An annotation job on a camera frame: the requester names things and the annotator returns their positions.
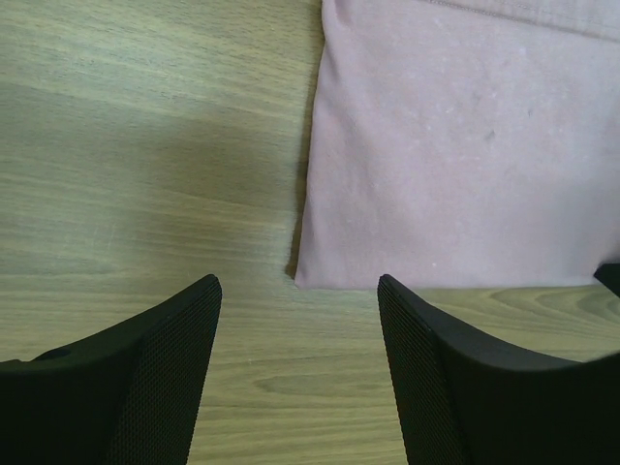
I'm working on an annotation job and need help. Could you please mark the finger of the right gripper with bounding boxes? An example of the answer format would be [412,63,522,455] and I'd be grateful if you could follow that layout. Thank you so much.
[594,263,620,296]

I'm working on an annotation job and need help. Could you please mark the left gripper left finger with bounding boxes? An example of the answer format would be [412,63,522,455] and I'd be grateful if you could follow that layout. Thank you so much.
[1,274,222,464]

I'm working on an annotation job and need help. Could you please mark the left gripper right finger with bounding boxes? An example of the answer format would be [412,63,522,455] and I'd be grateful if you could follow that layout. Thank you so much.
[377,275,619,464]

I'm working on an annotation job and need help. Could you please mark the pink printed t shirt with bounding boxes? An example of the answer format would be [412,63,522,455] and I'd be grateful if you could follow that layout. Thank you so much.
[294,1,619,289]

